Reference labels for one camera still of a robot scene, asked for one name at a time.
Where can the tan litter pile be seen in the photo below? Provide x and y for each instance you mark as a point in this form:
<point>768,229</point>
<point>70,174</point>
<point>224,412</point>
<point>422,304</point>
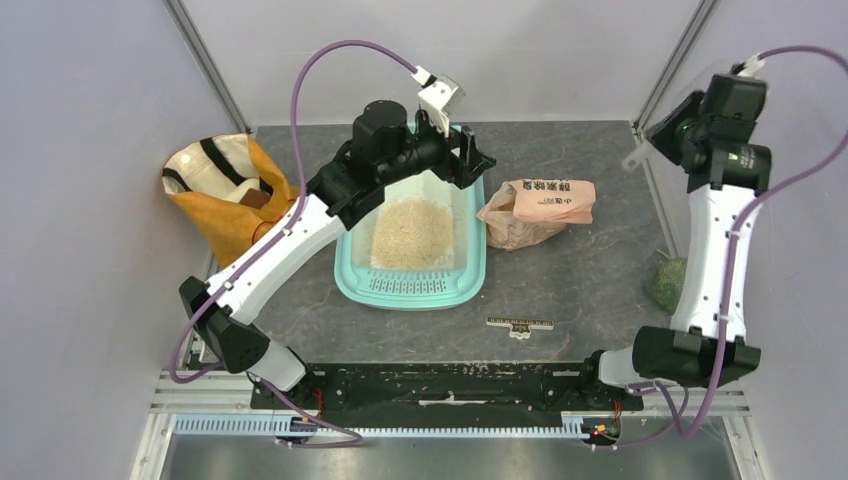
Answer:
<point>413,234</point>

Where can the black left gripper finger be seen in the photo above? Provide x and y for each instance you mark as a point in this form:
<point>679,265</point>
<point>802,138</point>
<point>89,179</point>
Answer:
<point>467,145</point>
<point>476,165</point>

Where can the green netted melon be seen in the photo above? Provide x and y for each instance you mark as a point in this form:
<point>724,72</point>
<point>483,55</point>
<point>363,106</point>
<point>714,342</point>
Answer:
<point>666,286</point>

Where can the teal plastic litter box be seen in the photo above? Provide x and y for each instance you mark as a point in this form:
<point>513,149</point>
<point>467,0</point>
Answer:
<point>447,281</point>

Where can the orange Trader Joe's bag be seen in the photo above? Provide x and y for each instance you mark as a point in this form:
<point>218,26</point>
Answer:
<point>230,189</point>

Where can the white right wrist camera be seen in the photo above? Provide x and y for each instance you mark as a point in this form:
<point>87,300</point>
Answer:
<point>748,68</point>

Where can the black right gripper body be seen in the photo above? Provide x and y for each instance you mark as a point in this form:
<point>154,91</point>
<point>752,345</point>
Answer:
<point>665,136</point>

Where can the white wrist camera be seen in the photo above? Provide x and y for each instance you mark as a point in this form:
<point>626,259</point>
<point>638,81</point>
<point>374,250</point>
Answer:
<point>748,68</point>
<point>438,97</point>

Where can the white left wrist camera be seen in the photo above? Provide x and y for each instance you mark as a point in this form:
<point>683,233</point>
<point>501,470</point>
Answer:
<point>438,97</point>

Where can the pink cat litter bag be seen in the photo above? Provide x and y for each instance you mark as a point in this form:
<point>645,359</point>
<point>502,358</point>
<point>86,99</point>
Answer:
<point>526,212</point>

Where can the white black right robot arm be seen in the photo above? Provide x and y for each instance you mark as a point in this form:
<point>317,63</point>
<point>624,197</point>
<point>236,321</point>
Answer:
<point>708,136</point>

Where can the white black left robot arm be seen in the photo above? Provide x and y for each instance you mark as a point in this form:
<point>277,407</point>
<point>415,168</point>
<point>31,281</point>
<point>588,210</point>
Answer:
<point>382,151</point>

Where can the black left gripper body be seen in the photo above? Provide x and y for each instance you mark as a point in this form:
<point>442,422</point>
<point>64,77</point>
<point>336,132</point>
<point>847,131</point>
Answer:
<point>451,167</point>

